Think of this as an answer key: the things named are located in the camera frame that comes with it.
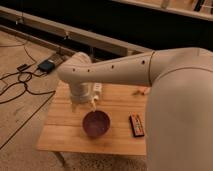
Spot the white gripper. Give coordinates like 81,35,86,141
69,83,97,112

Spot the dark purple ceramic bowl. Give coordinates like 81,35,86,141
82,110,110,138

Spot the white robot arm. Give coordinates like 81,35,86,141
58,47,213,171

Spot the wooden table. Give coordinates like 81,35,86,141
37,82,147,161

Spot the black orange rectangular box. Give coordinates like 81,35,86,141
129,115,145,137

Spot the black power adapter box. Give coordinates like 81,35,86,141
38,60,55,73

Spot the small black device on floor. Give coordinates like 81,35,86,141
17,64,30,72

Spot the black floor cable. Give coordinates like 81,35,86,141
0,43,56,105

